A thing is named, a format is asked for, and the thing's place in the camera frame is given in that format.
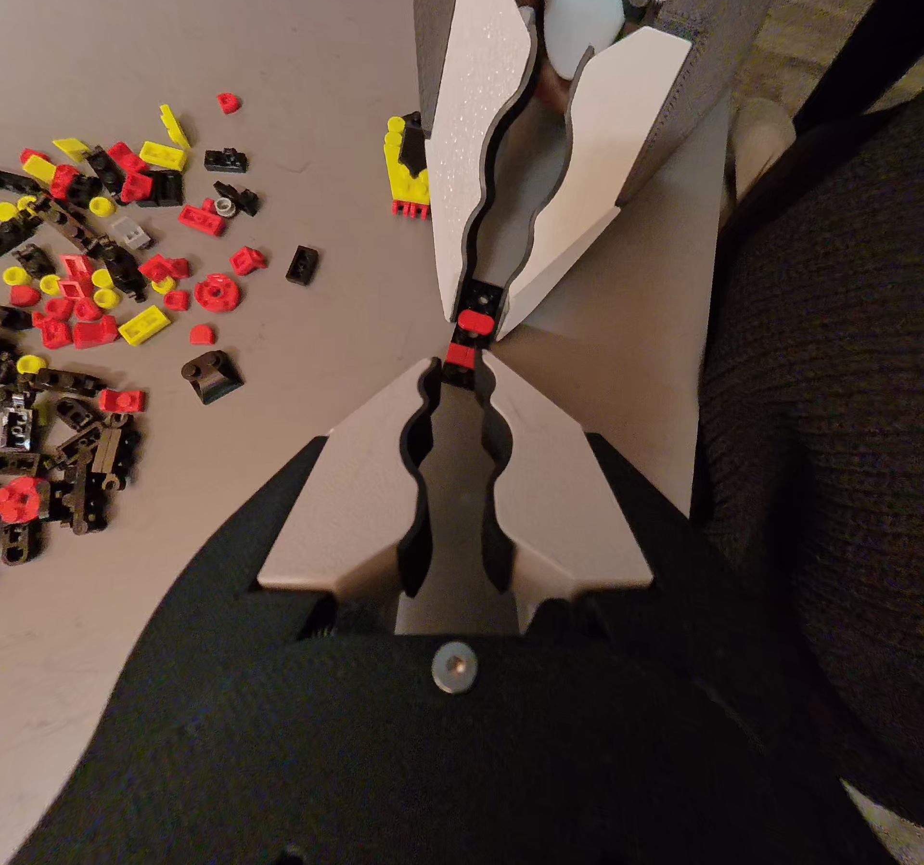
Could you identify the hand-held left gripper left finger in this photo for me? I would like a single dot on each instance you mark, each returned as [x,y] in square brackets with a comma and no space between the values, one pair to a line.
[346,511]

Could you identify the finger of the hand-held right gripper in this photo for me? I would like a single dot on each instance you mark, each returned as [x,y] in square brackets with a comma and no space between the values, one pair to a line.
[476,85]
[621,107]

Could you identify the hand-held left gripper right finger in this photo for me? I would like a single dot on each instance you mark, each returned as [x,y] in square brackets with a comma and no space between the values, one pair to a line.
[570,518]

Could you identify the yellow and black lego assembly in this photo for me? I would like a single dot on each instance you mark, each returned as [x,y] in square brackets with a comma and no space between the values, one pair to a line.
[404,183]

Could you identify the black lego plate with red tiles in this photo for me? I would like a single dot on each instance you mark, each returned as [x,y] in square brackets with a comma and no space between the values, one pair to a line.
[473,320]

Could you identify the pile of lego bricks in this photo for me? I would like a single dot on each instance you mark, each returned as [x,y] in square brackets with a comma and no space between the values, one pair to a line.
[144,323]

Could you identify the small yellow lego piece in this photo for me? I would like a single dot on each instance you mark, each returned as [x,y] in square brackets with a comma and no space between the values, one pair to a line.
[173,127]

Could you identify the black lego slope brick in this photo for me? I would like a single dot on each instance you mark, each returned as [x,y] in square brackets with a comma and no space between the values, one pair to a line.
[211,376]

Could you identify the small red lego piece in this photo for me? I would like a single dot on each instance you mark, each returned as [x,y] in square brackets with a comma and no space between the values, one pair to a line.
[229,102]

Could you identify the dark brown two-stud lego plate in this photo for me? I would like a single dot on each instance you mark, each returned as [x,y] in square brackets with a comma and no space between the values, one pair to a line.
[302,264]

